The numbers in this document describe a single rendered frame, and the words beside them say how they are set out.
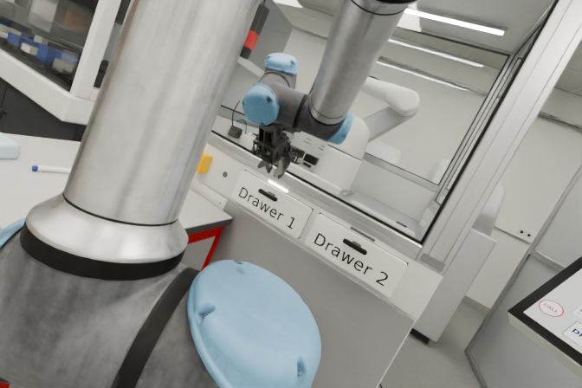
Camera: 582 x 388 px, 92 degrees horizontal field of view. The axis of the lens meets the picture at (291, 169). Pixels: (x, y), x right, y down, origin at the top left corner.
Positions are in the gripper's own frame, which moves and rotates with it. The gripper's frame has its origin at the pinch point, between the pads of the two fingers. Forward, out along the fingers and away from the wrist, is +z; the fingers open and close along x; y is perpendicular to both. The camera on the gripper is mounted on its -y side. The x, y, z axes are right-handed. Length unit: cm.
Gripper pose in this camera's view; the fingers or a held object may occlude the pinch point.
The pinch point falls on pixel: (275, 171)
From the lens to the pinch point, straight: 86.9
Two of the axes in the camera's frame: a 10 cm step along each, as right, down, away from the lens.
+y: -5.6, 4.9, -6.7
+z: -1.1, 7.6, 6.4
